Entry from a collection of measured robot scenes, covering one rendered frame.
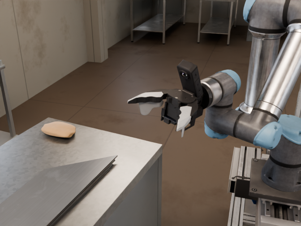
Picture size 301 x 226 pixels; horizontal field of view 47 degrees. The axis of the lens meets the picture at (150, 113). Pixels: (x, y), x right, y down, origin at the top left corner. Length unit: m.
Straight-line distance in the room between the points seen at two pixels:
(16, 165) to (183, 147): 2.28
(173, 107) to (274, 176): 0.55
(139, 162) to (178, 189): 1.61
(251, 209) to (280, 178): 1.24
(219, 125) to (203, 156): 2.35
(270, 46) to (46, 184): 0.86
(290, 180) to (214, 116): 0.41
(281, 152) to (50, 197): 0.77
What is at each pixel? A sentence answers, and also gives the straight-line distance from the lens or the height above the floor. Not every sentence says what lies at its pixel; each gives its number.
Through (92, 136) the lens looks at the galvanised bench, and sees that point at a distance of 1.52.
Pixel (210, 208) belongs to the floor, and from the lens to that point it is 2.76.
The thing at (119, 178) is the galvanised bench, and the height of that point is 1.05.
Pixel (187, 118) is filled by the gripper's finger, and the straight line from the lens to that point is 0.76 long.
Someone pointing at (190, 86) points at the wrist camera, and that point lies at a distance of 0.84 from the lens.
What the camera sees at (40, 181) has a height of 1.07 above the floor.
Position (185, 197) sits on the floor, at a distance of 2.83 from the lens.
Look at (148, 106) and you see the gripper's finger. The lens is 0.85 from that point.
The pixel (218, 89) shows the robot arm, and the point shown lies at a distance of 0.93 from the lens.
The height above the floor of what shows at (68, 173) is 1.07.
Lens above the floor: 1.79
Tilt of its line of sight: 26 degrees down
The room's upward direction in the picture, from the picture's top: straight up
